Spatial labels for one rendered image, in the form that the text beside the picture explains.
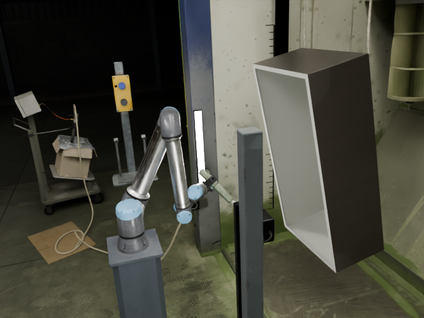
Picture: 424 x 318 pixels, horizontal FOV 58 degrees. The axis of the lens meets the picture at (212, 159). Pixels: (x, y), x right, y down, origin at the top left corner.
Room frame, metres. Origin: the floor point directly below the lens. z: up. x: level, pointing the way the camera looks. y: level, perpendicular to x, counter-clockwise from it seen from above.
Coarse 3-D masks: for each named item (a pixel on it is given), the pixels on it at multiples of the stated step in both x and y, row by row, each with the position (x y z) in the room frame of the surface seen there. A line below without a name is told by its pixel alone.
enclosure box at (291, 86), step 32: (256, 64) 2.33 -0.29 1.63; (288, 64) 2.12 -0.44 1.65; (320, 64) 1.94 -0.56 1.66; (352, 64) 1.90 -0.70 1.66; (288, 96) 2.47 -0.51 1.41; (320, 96) 1.84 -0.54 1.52; (352, 96) 1.90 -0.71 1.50; (288, 128) 2.47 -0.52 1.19; (320, 128) 1.84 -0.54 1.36; (352, 128) 1.91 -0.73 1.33; (288, 160) 2.47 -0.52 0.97; (320, 160) 1.85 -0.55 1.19; (352, 160) 1.91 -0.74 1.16; (288, 192) 2.47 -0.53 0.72; (320, 192) 2.56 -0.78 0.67; (352, 192) 1.92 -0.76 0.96; (288, 224) 2.47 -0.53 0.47; (320, 224) 2.40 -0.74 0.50; (352, 224) 1.92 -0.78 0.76; (320, 256) 2.04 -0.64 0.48; (352, 256) 1.93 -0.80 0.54
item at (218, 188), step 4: (200, 172) 2.53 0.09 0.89; (204, 172) 2.53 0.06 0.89; (208, 172) 2.54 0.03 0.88; (204, 176) 2.52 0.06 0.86; (208, 176) 2.51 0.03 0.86; (216, 184) 2.48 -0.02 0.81; (216, 188) 2.47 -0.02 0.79; (220, 188) 2.46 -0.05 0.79; (220, 192) 2.45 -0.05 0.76; (224, 192) 2.44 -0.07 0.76; (224, 196) 2.43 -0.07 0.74; (228, 196) 2.43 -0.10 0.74; (228, 200) 2.42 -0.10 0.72; (232, 200) 2.43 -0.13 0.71
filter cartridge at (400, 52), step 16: (400, 0) 2.92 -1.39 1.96; (416, 0) 2.82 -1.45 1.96; (400, 16) 2.92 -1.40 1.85; (416, 16) 2.85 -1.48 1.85; (400, 32) 2.90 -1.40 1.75; (416, 32) 2.83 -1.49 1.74; (400, 48) 2.89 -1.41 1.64; (416, 48) 2.81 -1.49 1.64; (400, 64) 2.89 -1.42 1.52; (416, 64) 2.82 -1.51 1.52; (400, 80) 2.87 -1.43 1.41; (416, 80) 2.83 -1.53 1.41; (400, 96) 2.86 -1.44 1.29; (416, 96) 2.81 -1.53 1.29
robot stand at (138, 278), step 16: (112, 240) 2.09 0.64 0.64; (112, 256) 1.91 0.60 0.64; (128, 256) 1.90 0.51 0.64; (144, 256) 1.90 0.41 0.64; (160, 256) 1.91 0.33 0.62; (128, 272) 1.87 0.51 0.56; (144, 272) 1.90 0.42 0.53; (160, 272) 1.95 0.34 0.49; (128, 288) 1.87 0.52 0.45; (144, 288) 1.89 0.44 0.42; (160, 288) 1.93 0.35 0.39; (128, 304) 1.86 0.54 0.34; (144, 304) 1.89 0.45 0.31; (160, 304) 1.92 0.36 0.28
